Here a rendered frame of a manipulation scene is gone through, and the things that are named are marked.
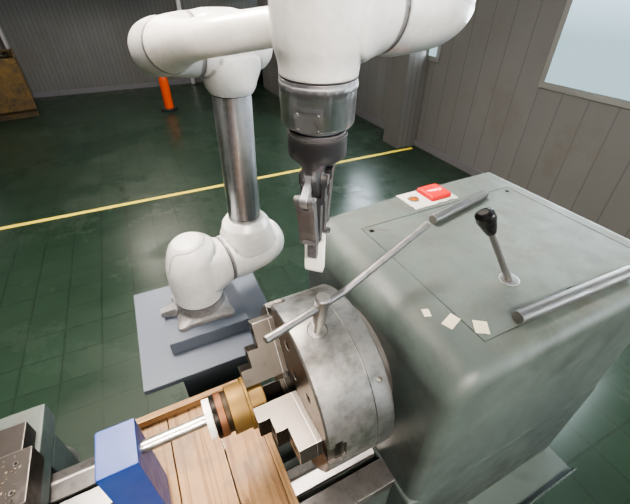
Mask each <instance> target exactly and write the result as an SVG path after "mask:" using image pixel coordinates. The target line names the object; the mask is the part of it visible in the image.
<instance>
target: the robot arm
mask: <svg viewBox="0 0 630 504"><path fill-rule="evenodd" d="M475 2H476V0H268V6H263V7H256V8H249V9H242V10H239V9H235V8H232V7H199V8H195V9H190V10H180V11H173V12H168V13H164V14H160V15H151V16H147V17H145V18H143V19H141V20H139V21H138V22H136V23H135V24H134V25H133V26H132V28H131V29H130V31H129V34H128V48H129V51H130V54H131V57H132V60H133V61H134V63H135V64H136V65H137V66H138V67H139V68H140V69H141V70H142V71H144V72H145V73H147V74H149V75H151V76H155V77H174V78H199V77H201V79H202V81H203V83H204V86H205V88H206V89H207V91H208V92H209V93H210V94H211V98H212V105H213V112H214V119H215V126H216V133H217V140H218V147H219V154H220V161H221V168H222V175H223V182H224V189H225V196H226V203H227V210H228V213H227V215H226V216H225V217H224V218H223V220H222V226H221V230H220V235H219V236H216V237H210V236H208V235H206V234H204V233H201V232H186V233H182V234H180V235H178V236H176V237H175V238H174V239H173V240H172V241H171V242H170V243H169V245H168V248H167V251H166V258H165V269H166V275H167V279H168V283H169V286H170V289H171V292H172V295H171V299H172V301H173V302H174V303H172V304H170V305H168V306H166V307H164V308H162V309H160V313H162V314H161V316H162V317H163V318H165V317H172V316H177V317H178V330H179V331H180V332H185V331H187V330H189V329H191V328H193V327H196V326H199V325H202V324H205V323H208V322H211V321H215V320H218V319H221V318H225V317H232V316H233V315H234V314H235V311H234V308H233V307H232V306H231V305H230V303H229V301H228V298H227V296H226V293H225V291H224V288H225V287H226V286H227V285H228V284H229V283H230V282H231V281H232V280H234V279H237V278H239V277H242V276H245V275H247V274H250V273H252V272H254V271H256V270H258V269H260V268H262V267H264V266H266V265H267V264H269V263H270V262H272V261H273V260H274V259H275V258H276V257H277V256H278V255H279V254H280V252H281V251H282V249H283V245H284V236H283V233H282V231H281V229H280V227H279V226H278V224H277V223H276V222H274V221H273V220H271V219H269V218H268V216H267V215H266V214H265V213H264V212H263V211H261V210H260V204H259V191H258V178H257V165H256V152H255V135H254V122H253V108H252V95H251V94H252V93H253V92H254V90H255V88H256V86H257V80H258V77H259V74H260V71H261V69H264V68H265V67H266V66H267V64H268V63H269V61H270V59H271V57H272V52H273V49H274V52H275V55H276V59H277V63H278V71H279V79H278V83H279V87H280V108H281V120H282V123H283V124H284V125H285V126H286V127H287V139H288V154H289V156H290V157H291V158H292V159H293V160H294V161H296V162H298V163H299V164H300V165H301V166H302V169H301V170H300V171H299V184H300V193H301V195H295V196H294V198H293V203H294V206H295V208H296V211H297V219H298V227H299V234H300V237H299V238H300V242H301V243H302V244H305V269H307V270H312V271H317V272H323V269H324V266H325V244H326V234H325V233H330V230H331V227H326V222H327V223H328V221H329V214H330V204H331V195H332V185H333V176H334V169H335V165H336V163H338V162H339V161H341V160H342V159H343V158H344V157H345V155H346V149H347V136H348V128H350V127H351V126H352V125H353V123H354V120H355V109H356V98H357V88H358V84H359V80H358V76H359V69H360V64H361V63H364V62H367V61H368V60H369V59H371V58H373V57H375V56H381V57H395V56H401V55H406V54H410V53H416V52H421V51H425V50H429V49H432V48H435V47H438V46H440V45H442V44H444V43H446V42H447V41H449V40H450V39H452V38H453V37H454V36H456V35H457V34H458V33H459V32H460V31H461V30H462V29H463V28H464V27H465V26H466V24H467V23H468V21H469V20H470V18H471V16H472V14H473V12H474V9H475ZM323 232H324V233H323Z"/></svg>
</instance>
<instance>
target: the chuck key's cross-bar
mask: <svg viewBox="0 0 630 504"><path fill-rule="evenodd" d="M429 227H430V223H429V222H427V221H425V222H424V223H423V224H421V225H420V226H419V227H418V228H416V229H415V230H414V231H413V232H411V233H410V234H409V235H408V236H406V237H405V238H404V239H403V240H401V241H400V242H399V243H398V244H396V245H395V246H394V247H393V248H392V249H390V250H389V251H388V252H387V253H385V254H384V255H383V256H382V257H380V258H379V259H378V260H377V261H375V262H374V263H373V264H372V265H370V266H369V267H368V268H367V269H365V270H364V271H363V272H362V273H360V274H359V275H358V276H357V277H355V278H354V279H353V280H352V281H350V282H349V283H348V284H347V285H345V286H344V287H343V288H341V289H340V290H338V291H337V292H335V293H334V294H332V295H330V302H329V305H331V304H333V303H334V302H336V301H337V300H339V299H340V298H342V297H344V296H345V295H346V294H348V293H349V292H350V291H351V290H353V289H354V288H355V287H356V286H358V285H359V284H360V283H361V282H363V281H364V280H365V279H366V278H367V277H369V276H370V275H371V274H372V273H374V272H375V271H376V270H377V269H379V268H380V267H381V266H382V265H383V264H385V263H386V262H387V261H388V260H390V259H391V258H392V257H393V256H394V255H396V254H397V253H398V252H399V251H401V250H402V249H403V248H404V247H406V246H407V245H408V244H409V243H410V242H412V241H413V240H414V239H415V238H417V237H418V236H419V235H420V234H422V233H423V232H424V231H425V230H426V229H428V228H429ZM318 312H319V310H318V308H317V307H316V306H315V305H314V306H312V307H311V308H309V309H307V310H306V311H304V312H303V313H301V314H299V315H298V316H296V317H294V318H293V319H291V320H289V321H288V322H286V323H285V324H283V325H281V326H280V327H278V328H276V329H275V330H273V331H271V332H270V333H268V334H267V335H265V336H264V337H263V339H264V341H265V343H266V344H269V343H270V342H272V341H274V340H275V339H277V338H278V337H280V336H282V335H283V334H285V333H286V332H288V331H290V330H291V329H293V328H294V327H296V326H297V325H299V324H301V323H302V322H304V321H305V320H307V319H309V318H310V317H312V316H313V315H315V314H317V313H318Z"/></svg>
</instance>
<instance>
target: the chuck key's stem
mask: <svg viewBox="0 0 630 504"><path fill-rule="evenodd" d="M329 302H330V296H329V295H328V294H327V293H325V292H319V293H317V294H316V296H315V301H314V305H315V306H316V307H317V308H318V310H319V312H318V313H317V314H315V315H313V316H312V323H313V325H314V326H313V329H312V331H313V332H314V333H315V334H316V335H318V334H319V333H321V332H322V331H323V330H322V326H324V325H325V323H326V318H327V313H328V307H329Z"/></svg>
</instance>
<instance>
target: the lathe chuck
mask: <svg viewBox="0 0 630 504"><path fill-rule="evenodd" d="M316 294H317V292H315V291H313V290H309V289H307V290H304V291H301V292H298V293H295V294H292V295H289V296H286V297H283V298H280V299H277V300H274V301H271V302H268V303H265V304H264V305H263V307H262V310H261V316H263V315H266V314H268V311H267V308H266V306H269V305H271V304H273V303H276V302H283V303H280V304H278V305H277V304H274V305H271V307H270V309H271V312H272V316H273V319H274V323H275V326H276V328H278V327H280V326H281V325H283V324H285V323H286V322H288V321H289V320H291V319H293V318H294V317H296V316H298V315H299V314H301V313H303V312H304V311H306V310H307V309H309V308H311V307H312V306H314V301H315V296H316ZM311 323H312V317H310V318H309V319H307V320H305V321H304V322H302V323H301V324H299V325H297V326H296V327H294V328H293V329H291V330H290V331H288V332H286V333H285V334H283V335H282V336H280V337H279V340H280V344H281V348H282V351H283V355H284V358H285V362H286V365H287V367H288V368H287V370H288V371H287V372H284V373H281V374H279V375H277V376H274V379H275V382H276V381H278V380H280V379H283V378H286V377H288V376H289V375H288V373H291V375H292V377H293V380H294V383H295V386H296V389H297V392H298V395H299V397H300V399H301V401H302V403H303V405H304V407H305V408H306V410H307V412H308V414H309V416H310V418H311V420H312V421H313V423H314V425H315V427H316V429H317V431H318V433H319V434H320V436H321V438H322V440H323V442H324V444H325V446H326V448H327V449H328V450H332V449H334V448H335V444H337V443H339V442H341V441H342V442H343V443H344V453H342V454H341V456H340V457H339V458H337V459H334V458H333V459H331V460H329V461H327V459H326V457H325V454H324V452H323V454H321V455H319V456H317V457H316V458H314V459H312V460H311V461H312V462H313V463H314V464H315V466H316V467H317V468H318V469H319V470H321V471H323V472H329V471H330V470H332V469H334V468H336V467H338V466H339V465H341V464H343V463H345V462H347V461H349V460H350V459H352V458H354V457H356V456H358V455H360V454H361V453H363V452H365V451H367V450H369V449H370V448H372V447H373V446H374V444H375V442H376V438H377V415H376V408H375V403H374V399H373V394H372V391H371V387H370V384H369V380H368V377H367V374H366V372H365V369H364V366H363V364H362V361H361V359H360V356H359V354H358V352H357V349H356V347H355V345H354V343H353V341H352V339H351V337H350V335H349V333H348V331H347V329H346V328H345V326H344V324H343V323H342V321H341V319H340V318H339V316H338V315H337V313H336V312H335V311H334V309H333V308H332V307H331V305H329V307H328V313H327V318H326V323H325V326H326V328H327V335H326V336H325V337H324V338H322V339H314V338H312V337H310V336H309V335H308V333H307V327H308V325H309V324H311Z"/></svg>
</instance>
